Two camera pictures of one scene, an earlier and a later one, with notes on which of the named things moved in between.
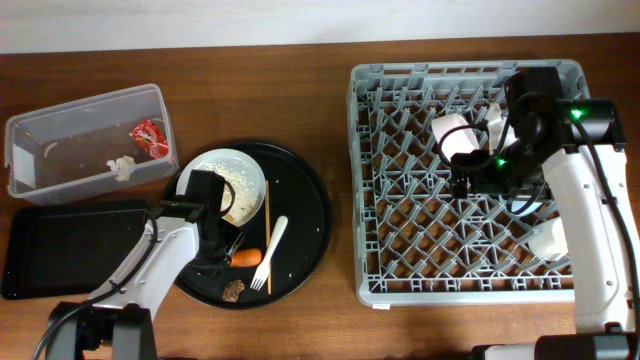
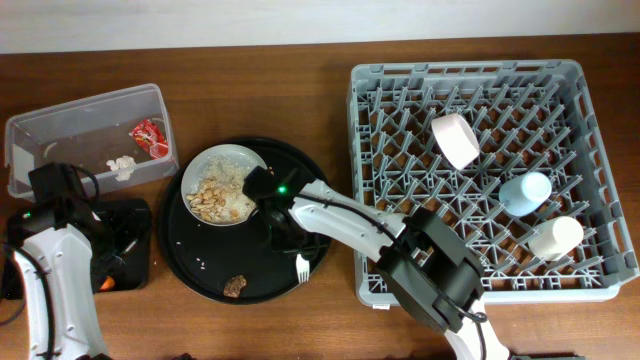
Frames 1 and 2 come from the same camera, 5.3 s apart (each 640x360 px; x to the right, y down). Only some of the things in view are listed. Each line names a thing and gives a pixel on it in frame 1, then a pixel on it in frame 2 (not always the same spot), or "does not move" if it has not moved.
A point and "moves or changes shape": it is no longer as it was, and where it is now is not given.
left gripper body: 217,253 → 118,238
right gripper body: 492,174 → 292,240
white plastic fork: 262,271 → 303,268
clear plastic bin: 90,146 does not move
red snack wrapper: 148,135 does not move
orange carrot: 245,257 moves or changes shape
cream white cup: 547,241 does not move
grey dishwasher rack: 413,242 does not move
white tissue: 122,167 does not move
